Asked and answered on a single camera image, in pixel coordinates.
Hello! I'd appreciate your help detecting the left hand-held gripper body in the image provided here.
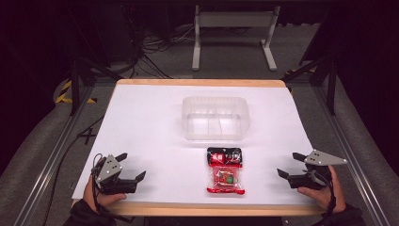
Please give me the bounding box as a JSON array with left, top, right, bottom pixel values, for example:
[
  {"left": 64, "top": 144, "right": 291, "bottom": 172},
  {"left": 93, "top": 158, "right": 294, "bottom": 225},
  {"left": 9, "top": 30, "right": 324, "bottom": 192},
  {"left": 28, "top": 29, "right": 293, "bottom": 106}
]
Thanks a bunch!
[{"left": 94, "top": 153, "right": 138, "bottom": 195}]

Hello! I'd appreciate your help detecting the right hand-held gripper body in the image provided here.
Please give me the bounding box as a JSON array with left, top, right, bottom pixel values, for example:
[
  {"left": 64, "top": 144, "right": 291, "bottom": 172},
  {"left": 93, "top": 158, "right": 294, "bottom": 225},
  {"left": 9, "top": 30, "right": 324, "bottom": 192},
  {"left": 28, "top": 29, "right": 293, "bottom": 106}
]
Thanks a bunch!
[{"left": 287, "top": 149, "right": 348, "bottom": 190}]

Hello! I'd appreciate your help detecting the red and black snack packet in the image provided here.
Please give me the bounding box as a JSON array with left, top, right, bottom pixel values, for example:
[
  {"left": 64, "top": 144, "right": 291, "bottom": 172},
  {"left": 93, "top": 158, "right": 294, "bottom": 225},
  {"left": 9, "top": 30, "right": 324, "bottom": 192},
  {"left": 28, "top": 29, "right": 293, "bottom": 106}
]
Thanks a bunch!
[{"left": 205, "top": 146, "right": 247, "bottom": 196}]

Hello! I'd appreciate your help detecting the clear plastic container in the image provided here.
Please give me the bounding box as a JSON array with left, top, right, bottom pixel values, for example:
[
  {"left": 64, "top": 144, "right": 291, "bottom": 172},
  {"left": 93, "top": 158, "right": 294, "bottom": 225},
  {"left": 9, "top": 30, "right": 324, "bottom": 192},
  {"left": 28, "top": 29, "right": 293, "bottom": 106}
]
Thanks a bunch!
[{"left": 181, "top": 95, "right": 251, "bottom": 141}]

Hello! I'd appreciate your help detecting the person's left hand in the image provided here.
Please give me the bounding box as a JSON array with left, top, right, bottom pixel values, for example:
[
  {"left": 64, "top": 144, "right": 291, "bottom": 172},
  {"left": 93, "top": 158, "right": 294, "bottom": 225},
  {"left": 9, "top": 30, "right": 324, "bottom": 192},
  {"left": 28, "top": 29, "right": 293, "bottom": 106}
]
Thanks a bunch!
[{"left": 82, "top": 174, "right": 127, "bottom": 215}]

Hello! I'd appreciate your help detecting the person's right hand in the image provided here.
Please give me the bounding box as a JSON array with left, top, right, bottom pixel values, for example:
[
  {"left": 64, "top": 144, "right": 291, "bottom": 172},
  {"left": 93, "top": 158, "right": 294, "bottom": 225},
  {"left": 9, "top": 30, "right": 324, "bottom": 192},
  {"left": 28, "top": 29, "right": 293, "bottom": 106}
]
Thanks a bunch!
[{"left": 296, "top": 165, "right": 347, "bottom": 215}]

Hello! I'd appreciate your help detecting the white paper sheet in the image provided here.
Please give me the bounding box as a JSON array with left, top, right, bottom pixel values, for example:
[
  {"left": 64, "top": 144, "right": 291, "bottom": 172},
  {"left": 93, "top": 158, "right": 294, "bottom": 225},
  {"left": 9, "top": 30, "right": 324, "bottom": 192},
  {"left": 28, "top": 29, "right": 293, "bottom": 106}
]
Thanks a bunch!
[{"left": 72, "top": 84, "right": 318, "bottom": 206}]

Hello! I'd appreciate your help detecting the black metal stand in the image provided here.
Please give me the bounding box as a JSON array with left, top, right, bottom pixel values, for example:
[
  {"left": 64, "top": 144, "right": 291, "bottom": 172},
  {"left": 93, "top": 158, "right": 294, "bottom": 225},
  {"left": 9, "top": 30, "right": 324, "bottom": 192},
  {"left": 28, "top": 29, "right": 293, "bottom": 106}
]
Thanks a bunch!
[
  {"left": 280, "top": 55, "right": 339, "bottom": 116},
  {"left": 69, "top": 56, "right": 124, "bottom": 117}
]

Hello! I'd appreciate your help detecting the yellow black hazard tape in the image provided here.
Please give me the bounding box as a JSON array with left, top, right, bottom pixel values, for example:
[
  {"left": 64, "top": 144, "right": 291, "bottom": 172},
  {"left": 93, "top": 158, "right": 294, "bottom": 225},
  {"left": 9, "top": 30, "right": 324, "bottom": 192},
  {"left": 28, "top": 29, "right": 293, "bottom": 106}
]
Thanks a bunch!
[{"left": 55, "top": 79, "right": 97, "bottom": 105}]

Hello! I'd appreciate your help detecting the white metal stand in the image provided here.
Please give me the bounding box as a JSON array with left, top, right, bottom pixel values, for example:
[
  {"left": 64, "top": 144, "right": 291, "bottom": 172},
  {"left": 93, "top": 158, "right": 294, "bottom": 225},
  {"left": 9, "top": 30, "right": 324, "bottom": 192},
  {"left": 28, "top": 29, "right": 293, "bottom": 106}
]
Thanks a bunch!
[{"left": 191, "top": 5, "right": 281, "bottom": 73}]

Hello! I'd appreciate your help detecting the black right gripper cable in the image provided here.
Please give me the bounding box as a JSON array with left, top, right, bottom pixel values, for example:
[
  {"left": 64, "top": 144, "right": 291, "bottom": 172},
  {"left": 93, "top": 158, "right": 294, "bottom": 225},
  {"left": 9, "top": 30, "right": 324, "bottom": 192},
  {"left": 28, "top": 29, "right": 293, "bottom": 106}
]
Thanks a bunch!
[{"left": 323, "top": 170, "right": 338, "bottom": 218}]

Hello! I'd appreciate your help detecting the aluminium floor rail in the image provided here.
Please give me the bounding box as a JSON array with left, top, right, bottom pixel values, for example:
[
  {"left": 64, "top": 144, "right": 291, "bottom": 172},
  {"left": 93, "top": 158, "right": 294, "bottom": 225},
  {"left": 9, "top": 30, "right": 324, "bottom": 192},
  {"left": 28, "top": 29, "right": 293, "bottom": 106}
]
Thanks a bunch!
[
  {"left": 11, "top": 84, "right": 97, "bottom": 226},
  {"left": 311, "top": 84, "right": 391, "bottom": 226}
]

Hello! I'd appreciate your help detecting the black floor cable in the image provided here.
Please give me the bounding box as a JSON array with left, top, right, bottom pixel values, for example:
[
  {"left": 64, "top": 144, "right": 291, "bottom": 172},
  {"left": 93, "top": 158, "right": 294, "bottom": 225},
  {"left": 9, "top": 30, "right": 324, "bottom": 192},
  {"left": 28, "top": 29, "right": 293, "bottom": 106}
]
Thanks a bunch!
[{"left": 41, "top": 116, "right": 105, "bottom": 226}]

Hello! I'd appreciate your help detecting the tangle of black cables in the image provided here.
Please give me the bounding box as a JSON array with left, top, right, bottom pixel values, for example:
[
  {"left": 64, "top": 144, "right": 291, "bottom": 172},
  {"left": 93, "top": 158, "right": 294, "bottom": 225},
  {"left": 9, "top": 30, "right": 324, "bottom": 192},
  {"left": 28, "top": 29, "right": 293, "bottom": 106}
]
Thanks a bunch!
[{"left": 123, "top": 18, "right": 197, "bottom": 79}]

